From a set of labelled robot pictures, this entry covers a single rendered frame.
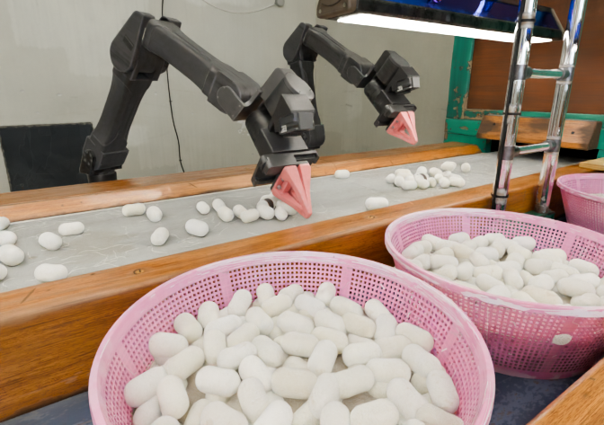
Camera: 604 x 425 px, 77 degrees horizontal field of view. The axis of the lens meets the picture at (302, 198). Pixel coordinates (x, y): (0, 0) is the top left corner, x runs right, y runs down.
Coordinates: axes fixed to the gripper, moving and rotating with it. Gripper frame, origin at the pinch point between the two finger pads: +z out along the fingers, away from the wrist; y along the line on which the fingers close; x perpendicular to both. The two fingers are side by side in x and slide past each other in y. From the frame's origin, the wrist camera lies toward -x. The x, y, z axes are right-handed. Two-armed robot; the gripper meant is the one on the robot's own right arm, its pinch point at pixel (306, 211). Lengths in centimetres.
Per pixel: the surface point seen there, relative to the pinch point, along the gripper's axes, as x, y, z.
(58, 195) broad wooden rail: 17.9, -31.3, -21.5
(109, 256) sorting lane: 3.3, -27.0, -0.8
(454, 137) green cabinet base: 21, 84, -29
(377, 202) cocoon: -1.3, 12.8, 1.5
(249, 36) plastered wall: 101, 95, -200
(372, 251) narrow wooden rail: -5.4, 2.9, 10.6
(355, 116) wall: 111, 155, -129
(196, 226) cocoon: 1.9, -16.1, -1.9
